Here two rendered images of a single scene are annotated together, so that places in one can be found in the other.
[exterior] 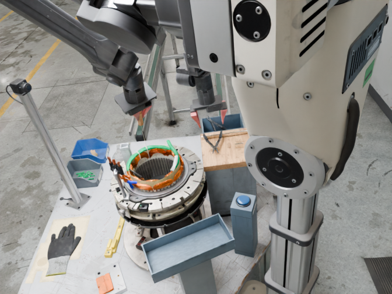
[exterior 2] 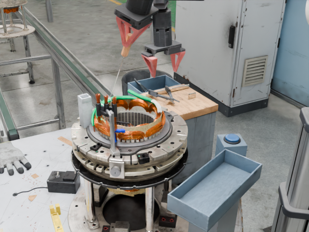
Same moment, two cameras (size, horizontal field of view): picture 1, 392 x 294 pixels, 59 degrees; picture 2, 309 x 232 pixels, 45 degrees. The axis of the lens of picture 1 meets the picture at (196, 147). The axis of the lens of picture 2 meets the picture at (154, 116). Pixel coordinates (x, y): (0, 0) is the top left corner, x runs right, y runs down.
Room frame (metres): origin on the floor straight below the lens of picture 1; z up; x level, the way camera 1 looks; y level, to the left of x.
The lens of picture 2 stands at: (0.11, 0.60, 1.61)
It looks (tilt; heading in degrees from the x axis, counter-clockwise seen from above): 28 degrees down; 325
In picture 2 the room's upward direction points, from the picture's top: 1 degrees clockwise
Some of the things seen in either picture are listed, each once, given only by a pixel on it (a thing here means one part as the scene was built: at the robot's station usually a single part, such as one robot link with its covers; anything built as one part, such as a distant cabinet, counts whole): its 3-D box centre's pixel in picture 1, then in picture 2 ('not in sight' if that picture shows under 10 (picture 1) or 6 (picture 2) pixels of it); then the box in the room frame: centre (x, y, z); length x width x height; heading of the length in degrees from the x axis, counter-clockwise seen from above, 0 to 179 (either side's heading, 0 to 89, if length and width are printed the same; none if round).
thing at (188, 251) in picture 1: (193, 269); (212, 223); (0.61, 0.07, 0.92); 0.25 x 0.11 x 0.28; 106
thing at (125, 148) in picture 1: (126, 155); (85, 111); (0.95, 0.24, 1.14); 0.03 x 0.03 x 0.09; 0
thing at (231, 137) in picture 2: (243, 199); (232, 137); (0.75, -0.12, 1.04); 0.04 x 0.04 x 0.01
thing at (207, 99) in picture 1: (206, 96); (163, 38); (1.03, -0.06, 1.28); 0.10 x 0.07 x 0.07; 87
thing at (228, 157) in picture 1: (226, 148); (177, 102); (1.00, -0.11, 1.05); 0.20 x 0.19 x 0.02; 177
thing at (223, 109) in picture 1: (217, 112); (171, 58); (1.02, -0.09, 1.21); 0.07 x 0.07 x 0.09; 87
